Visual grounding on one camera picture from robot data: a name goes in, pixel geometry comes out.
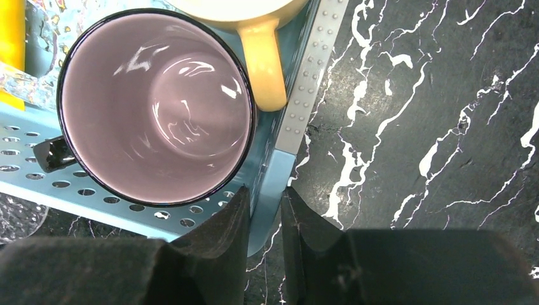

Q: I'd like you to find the yellow toothpaste tube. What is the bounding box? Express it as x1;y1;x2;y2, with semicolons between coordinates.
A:
0;0;27;112

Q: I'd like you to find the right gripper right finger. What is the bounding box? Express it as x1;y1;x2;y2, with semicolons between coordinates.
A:
281;187;538;304

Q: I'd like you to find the purple mug black rim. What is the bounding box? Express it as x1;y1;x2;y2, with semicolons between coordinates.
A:
33;8;256;207

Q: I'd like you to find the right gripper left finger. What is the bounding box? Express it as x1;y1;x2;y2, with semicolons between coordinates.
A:
1;186;250;304

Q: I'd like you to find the clear glass tray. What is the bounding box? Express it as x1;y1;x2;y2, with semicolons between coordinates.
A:
1;193;49;245

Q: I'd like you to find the blue plastic basket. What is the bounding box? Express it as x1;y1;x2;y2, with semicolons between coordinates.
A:
1;0;348;255

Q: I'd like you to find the yellow mug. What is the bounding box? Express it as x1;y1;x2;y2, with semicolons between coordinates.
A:
169;0;307;112

